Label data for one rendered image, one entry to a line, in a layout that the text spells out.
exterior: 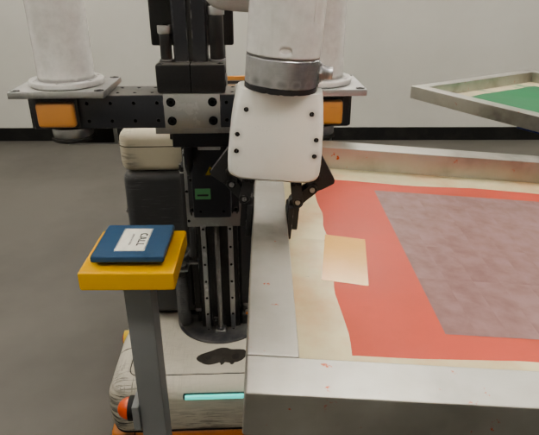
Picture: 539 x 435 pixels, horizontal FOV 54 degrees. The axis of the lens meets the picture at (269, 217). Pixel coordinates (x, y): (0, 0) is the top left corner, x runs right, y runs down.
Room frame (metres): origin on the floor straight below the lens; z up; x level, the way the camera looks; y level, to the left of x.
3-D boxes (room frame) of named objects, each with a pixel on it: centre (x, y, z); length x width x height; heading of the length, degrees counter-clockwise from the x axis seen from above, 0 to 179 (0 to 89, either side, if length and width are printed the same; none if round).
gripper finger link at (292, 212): (0.56, -0.04, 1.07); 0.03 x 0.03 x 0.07; 0
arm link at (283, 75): (0.56, -0.02, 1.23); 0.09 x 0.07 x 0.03; 90
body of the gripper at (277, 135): (0.56, -0.01, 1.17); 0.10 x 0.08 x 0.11; 90
